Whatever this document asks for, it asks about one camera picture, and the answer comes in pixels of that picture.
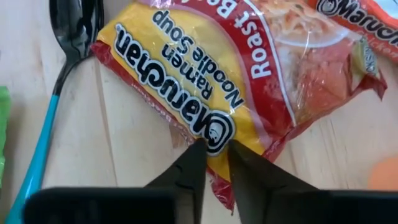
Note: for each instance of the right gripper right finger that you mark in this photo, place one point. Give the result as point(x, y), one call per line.
point(295, 205)

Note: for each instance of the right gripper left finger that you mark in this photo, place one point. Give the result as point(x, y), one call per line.
point(124, 205)

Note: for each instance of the green ramen noodle packet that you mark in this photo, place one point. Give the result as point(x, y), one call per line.
point(3, 124)

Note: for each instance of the red yellow ramen packet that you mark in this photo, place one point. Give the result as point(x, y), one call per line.
point(186, 62)

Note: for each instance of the orange translucent plastic bin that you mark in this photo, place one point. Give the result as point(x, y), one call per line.
point(387, 175)

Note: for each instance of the orange ramen noodle packet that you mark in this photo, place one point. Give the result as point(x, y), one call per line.
point(373, 18)

